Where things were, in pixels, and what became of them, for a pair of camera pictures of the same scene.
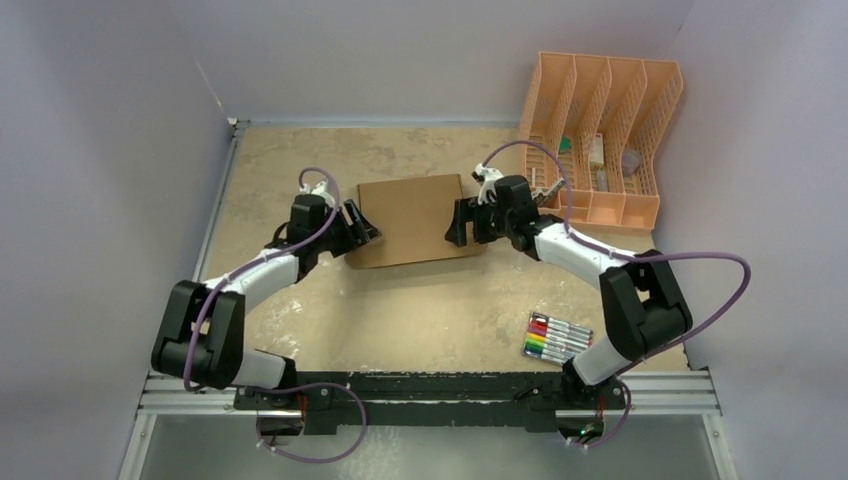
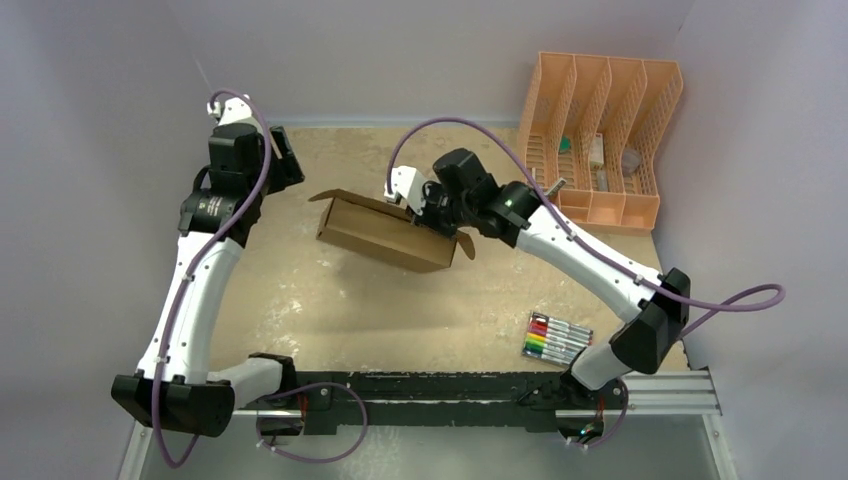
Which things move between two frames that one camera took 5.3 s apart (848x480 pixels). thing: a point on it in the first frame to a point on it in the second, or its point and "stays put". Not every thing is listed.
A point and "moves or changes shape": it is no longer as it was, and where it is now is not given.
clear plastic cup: (630, 160) stays put
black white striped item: (541, 194) stays put
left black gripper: (364, 232) to (286, 171)
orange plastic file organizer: (601, 117) stays put
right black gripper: (474, 221) to (424, 215)
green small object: (565, 144) stays put
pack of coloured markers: (555, 341) stays put
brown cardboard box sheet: (413, 217) moves or changes shape
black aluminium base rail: (351, 402) stays put
